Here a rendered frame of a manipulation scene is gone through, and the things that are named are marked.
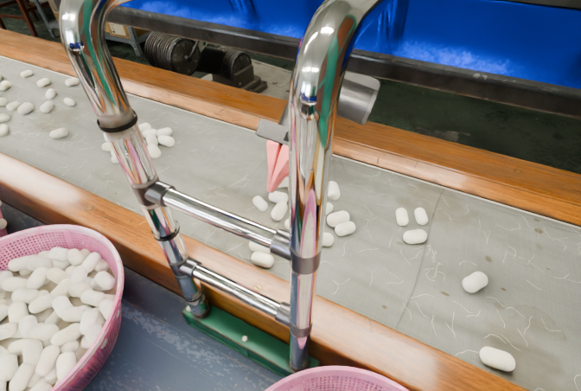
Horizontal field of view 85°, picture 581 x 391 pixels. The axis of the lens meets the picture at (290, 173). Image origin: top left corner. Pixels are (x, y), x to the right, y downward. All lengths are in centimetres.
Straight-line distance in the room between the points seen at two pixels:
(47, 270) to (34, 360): 13
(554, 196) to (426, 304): 31
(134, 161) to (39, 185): 44
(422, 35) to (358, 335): 32
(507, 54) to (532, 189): 44
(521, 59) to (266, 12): 19
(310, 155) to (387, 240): 39
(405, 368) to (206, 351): 26
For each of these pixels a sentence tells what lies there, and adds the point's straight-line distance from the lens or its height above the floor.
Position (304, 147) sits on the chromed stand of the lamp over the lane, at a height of 107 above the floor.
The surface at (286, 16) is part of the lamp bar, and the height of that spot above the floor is 107.
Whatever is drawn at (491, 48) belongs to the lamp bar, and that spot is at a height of 107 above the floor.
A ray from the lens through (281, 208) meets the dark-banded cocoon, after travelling 53.
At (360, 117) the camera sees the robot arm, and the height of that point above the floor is 89.
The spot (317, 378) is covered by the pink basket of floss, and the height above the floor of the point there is 76.
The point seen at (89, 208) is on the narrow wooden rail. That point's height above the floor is 77.
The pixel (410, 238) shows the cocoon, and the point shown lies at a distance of 53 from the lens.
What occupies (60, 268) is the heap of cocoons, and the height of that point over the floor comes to 73.
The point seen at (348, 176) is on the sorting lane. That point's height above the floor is 74.
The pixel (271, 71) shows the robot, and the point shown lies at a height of 47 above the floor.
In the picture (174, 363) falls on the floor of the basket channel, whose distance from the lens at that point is 53.
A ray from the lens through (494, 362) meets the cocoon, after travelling 48.
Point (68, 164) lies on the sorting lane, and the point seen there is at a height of 74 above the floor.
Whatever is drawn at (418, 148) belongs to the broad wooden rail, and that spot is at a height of 76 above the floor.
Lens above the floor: 116
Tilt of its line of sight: 43 degrees down
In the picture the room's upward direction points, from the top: straight up
